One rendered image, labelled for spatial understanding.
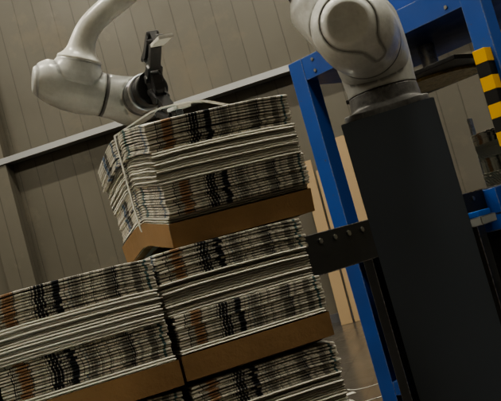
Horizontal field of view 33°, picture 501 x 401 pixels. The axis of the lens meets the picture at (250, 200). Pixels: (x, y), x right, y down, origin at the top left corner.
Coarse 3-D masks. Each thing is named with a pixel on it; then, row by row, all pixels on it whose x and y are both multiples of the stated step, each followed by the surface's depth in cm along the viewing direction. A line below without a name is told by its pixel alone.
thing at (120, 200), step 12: (108, 156) 168; (108, 168) 171; (108, 180) 172; (120, 180) 166; (108, 192) 177; (120, 192) 168; (120, 204) 170; (120, 216) 174; (132, 216) 166; (120, 228) 176; (132, 228) 167; (144, 252) 166; (156, 252) 168
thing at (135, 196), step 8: (120, 136) 158; (112, 144) 164; (120, 144) 159; (120, 152) 163; (120, 168) 164; (128, 168) 159; (128, 176) 161; (128, 192) 163; (136, 192) 160; (136, 200) 162; (136, 208) 162
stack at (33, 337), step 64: (192, 256) 144; (256, 256) 148; (0, 320) 131; (64, 320) 134; (128, 320) 138; (192, 320) 142; (256, 320) 146; (0, 384) 131; (64, 384) 134; (192, 384) 143; (256, 384) 144; (320, 384) 149
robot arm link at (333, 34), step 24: (288, 0) 169; (312, 0) 161; (336, 0) 155; (360, 0) 154; (312, 24) 159; (336, 24) 155; (360, 24) 154; (384, 24) 156; (336, 48) 156; (360, 48) 156; (384, 48) 160; (360, 72) 165
